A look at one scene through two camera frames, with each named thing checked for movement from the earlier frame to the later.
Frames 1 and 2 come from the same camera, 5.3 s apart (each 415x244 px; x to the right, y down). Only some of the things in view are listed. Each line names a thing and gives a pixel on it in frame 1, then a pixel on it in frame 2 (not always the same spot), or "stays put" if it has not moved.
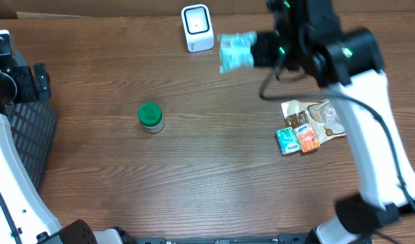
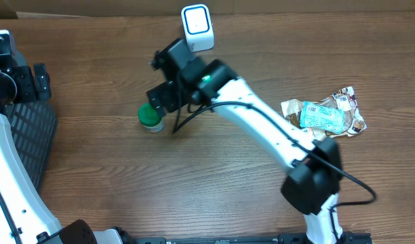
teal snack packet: (236, 50) -> (323, 118)
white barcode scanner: (198, 26) stays put
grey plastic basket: (34, 123) stays put
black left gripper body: (29, 83) stays put
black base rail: (281, 238) stays put
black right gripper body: (267, 47) -> (175, 95)
